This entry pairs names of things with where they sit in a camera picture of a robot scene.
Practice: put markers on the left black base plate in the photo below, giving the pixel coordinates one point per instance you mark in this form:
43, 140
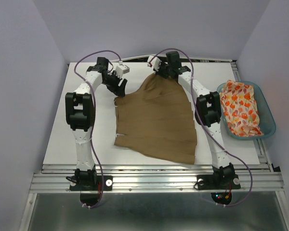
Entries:
91, 193

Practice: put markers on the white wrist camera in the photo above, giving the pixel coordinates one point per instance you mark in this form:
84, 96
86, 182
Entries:
121, 69
154, 63

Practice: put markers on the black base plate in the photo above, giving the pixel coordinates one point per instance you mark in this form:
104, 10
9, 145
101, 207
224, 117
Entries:
221, 189
91, 193

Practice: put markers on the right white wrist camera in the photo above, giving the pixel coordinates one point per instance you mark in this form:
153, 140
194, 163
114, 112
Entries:
154, 63

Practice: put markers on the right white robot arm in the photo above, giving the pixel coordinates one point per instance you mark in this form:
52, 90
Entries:
207, 108

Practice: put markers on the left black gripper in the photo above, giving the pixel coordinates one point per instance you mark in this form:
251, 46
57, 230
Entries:
119, 91

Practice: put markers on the aluminium rail frame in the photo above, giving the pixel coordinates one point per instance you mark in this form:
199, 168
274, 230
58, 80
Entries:
153, 179

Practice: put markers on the orange floral skirt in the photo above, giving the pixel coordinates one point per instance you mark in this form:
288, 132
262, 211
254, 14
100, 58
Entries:
240, 109

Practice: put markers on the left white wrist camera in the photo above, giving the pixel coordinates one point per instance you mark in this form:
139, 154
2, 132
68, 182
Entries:
121, 69

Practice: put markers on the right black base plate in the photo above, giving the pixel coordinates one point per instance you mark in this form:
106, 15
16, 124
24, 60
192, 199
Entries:
221, 189

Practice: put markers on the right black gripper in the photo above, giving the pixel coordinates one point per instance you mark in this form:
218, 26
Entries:
159, 71

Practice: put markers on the brown pleated skirt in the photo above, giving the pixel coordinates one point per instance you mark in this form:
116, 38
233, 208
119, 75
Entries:
157, 121

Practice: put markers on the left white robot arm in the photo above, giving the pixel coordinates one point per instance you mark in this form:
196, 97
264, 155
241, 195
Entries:
81, 112

